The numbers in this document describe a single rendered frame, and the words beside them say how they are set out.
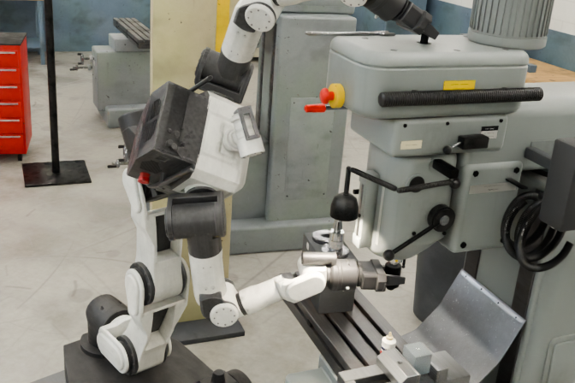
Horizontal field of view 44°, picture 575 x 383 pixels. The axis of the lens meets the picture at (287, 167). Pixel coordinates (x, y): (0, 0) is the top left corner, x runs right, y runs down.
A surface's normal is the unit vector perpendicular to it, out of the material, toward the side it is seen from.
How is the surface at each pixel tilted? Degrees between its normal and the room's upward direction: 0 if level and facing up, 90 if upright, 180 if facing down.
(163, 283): 81
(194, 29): 90
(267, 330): 0
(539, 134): 90
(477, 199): 90
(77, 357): 0
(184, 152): 58
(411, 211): 90
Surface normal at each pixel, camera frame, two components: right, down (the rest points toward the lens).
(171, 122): 0.59, -0.24
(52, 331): 0.07, -0.94
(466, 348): -0.60, -0.61
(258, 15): -0.31, 0.70
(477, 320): -0.79, -0.37
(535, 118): 0.36, 0.35
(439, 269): -0.59, 0.30
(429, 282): -0.76, 0.24
